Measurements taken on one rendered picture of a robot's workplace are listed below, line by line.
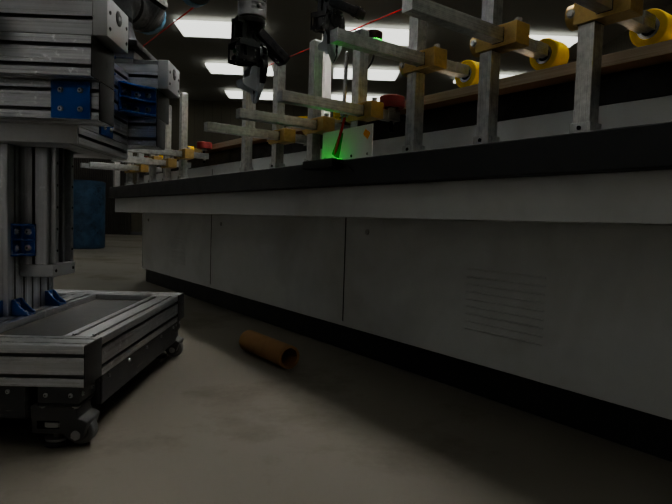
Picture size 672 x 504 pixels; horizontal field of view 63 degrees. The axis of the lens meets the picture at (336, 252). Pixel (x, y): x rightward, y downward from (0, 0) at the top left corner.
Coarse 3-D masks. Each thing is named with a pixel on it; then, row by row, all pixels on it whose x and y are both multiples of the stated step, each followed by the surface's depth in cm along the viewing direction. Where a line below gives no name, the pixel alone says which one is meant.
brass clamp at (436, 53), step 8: (432, 48) 143; (440, 48) 144; (432, 56) 143; (440, 56) 144; (400, 64) 152; (408, 64) 150; (424, 64) 145; (432, 64) 143; (440, 64) 144; (408, 72) 150; (424, 72) 150; (432, 72) 149
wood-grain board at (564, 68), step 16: (640, 48) 117; (656, 48) 114; (608, 64) 122; (624, 64) 121; (640, 64) 120; (512, 80) 143; (528, 80) 139; (544, 80) 136; (560, 80) 136; (432, 96) 166; (448, 96) 160; (464, 96) 156; (400, 112) 181; (224, 144) 284; (240, 144) 273
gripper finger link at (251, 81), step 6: (252, 66) 142; (252, 72) 142; (258, 72) 143; (246, 78) 142; (252, 78) 143; (258, 78) 143; (246, 84) 142; (252, 84) 143; (258, 84) 143; (258, 90) 144; (258, 96) 144
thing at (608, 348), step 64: (384, 128) 192; (448, 128) 168; (512, 128) 150; (192, 256) 335; (256, 256) 269; (320, 256) 224; (384, 256) 193; (448, 256) 169; (512, 256) 150; (576, 256) 135; (640, 256) 123; (320, 320) 229; (384, 320) 193; (448, 320) 169; (512, 320) 150; (576, 320) 135; (640, 320) 123; (448, 384) 172; (512, 384) 153; (576, 384) 135; (640, 384) 123; (640, 448) 126
